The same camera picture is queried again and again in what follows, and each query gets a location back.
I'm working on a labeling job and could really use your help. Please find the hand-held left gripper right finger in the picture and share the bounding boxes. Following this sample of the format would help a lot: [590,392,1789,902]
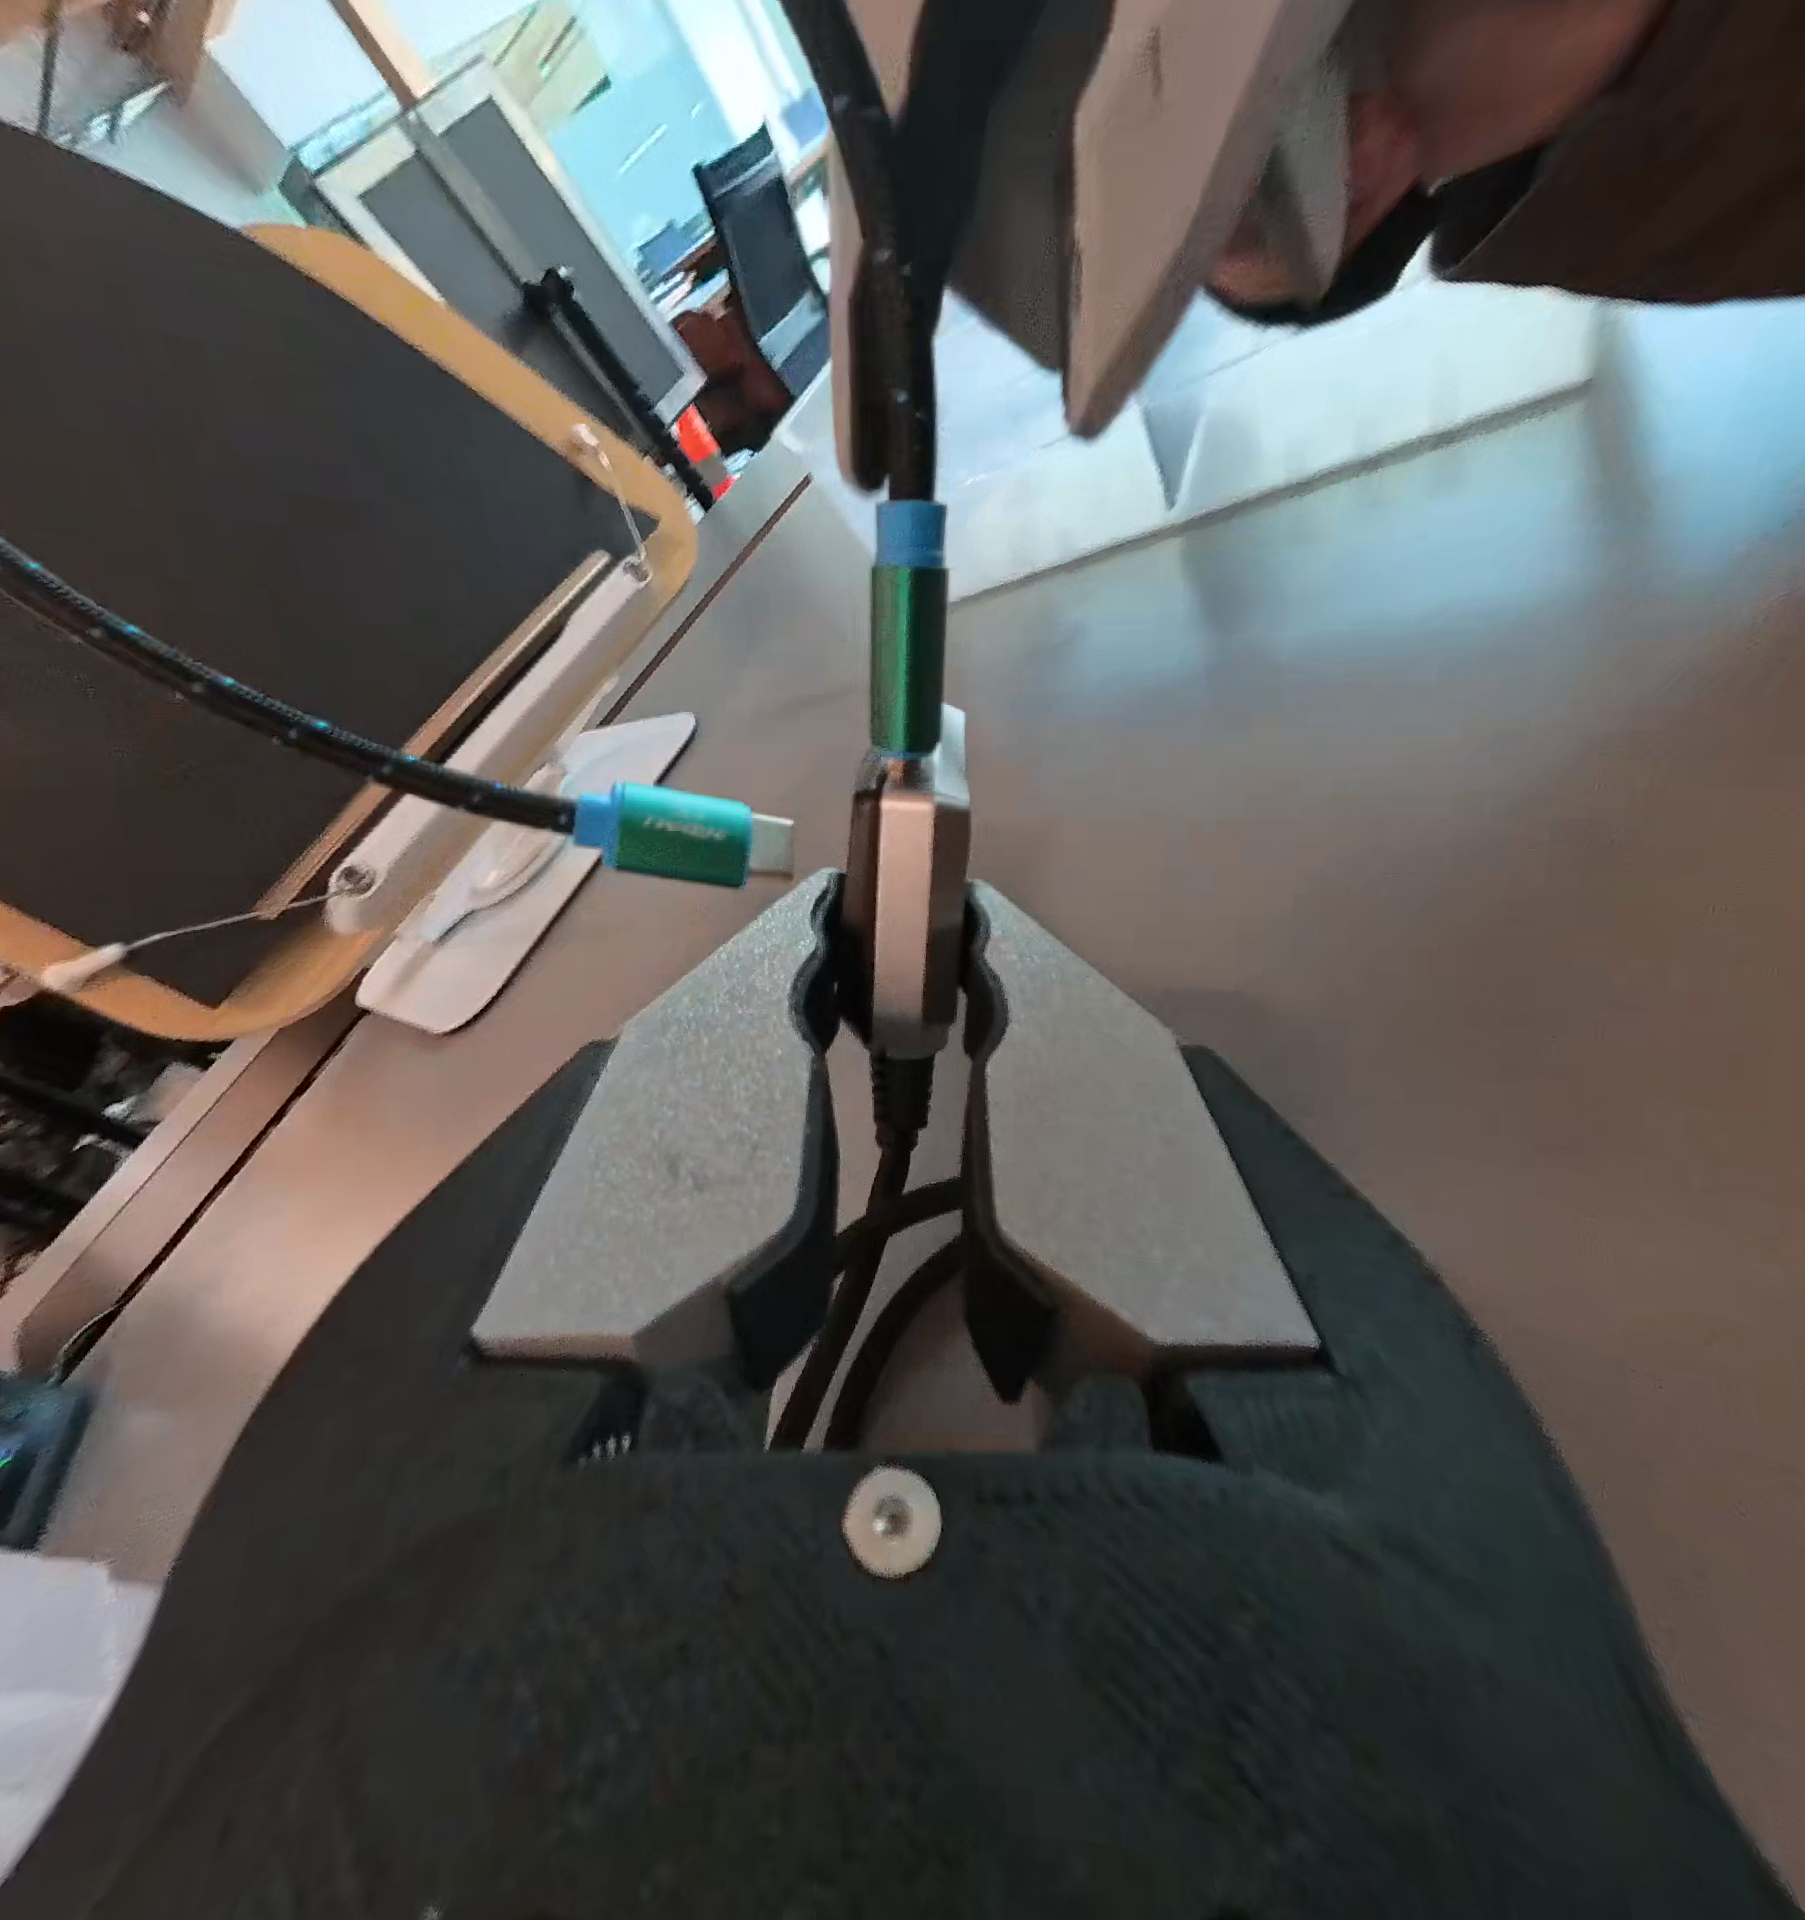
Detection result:
[963,882,1326,1405]

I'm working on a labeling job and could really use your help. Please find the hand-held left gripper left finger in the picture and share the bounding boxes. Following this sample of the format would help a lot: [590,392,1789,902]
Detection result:
[468,873,845,1381]

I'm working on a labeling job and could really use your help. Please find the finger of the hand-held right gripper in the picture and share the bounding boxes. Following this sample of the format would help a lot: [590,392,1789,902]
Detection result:
[828,151,947,494]
[908,0,1360,441]

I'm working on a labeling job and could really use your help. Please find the braided hdmi cable green plugs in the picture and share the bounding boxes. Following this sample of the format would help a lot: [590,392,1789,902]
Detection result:
[0,0,953,895]

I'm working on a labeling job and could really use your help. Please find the person's right hand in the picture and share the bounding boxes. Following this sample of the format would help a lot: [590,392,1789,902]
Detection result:
[1350,0,1805,307]

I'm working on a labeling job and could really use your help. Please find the black office chair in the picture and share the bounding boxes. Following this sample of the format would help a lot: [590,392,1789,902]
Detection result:
[692,128,832,399]

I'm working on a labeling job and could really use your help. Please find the grey framed black panel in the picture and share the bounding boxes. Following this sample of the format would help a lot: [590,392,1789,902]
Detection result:
[309,60,709,429]

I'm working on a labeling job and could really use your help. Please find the black board with plywood rim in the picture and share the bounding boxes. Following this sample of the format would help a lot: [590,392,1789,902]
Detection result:
[0,99,698,1045]

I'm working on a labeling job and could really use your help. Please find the black power bank with display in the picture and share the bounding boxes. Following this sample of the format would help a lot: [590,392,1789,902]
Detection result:
[0,1364,94,1551]

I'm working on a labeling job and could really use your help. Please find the black switch lead cable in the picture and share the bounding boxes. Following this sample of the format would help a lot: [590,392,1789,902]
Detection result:
[768,1050,980,1455]

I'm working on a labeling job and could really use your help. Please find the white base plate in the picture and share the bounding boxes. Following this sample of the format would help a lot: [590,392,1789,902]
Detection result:
[353,710,698,1039]

